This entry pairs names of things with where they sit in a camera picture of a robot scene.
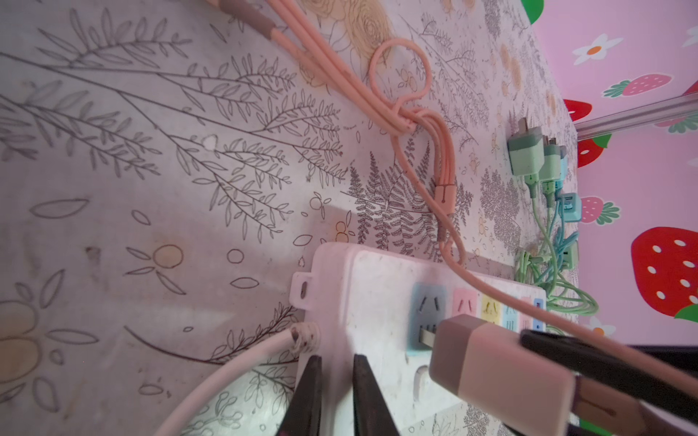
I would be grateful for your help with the blue charger plug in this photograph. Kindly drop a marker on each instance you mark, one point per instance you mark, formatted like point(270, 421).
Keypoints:
point(563, 168)

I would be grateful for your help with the green charger plug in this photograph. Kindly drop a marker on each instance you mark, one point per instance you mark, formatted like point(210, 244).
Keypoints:
point(551, 171)
point(526, 154)

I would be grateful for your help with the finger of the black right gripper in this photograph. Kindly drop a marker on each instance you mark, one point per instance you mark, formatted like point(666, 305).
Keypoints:
point(599, 366)

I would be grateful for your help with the white multicolour power strip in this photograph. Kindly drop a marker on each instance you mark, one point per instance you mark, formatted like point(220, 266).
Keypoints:
point(373, 303)

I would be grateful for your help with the aluminium frame corner post right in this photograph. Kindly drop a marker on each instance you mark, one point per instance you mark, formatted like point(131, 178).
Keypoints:
point(659, 112)

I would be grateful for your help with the teal charger plug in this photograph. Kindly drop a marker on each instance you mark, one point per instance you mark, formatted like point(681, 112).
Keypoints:
point(572, 207)

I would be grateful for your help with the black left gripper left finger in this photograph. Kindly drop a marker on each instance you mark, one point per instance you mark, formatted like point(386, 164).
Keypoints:
point(303, 416)

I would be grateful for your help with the pink USB charger plug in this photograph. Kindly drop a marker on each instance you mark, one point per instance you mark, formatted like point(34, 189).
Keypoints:
point(485, 365)

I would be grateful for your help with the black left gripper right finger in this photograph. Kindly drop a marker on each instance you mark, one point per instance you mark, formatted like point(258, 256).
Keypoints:
point(371, 414)

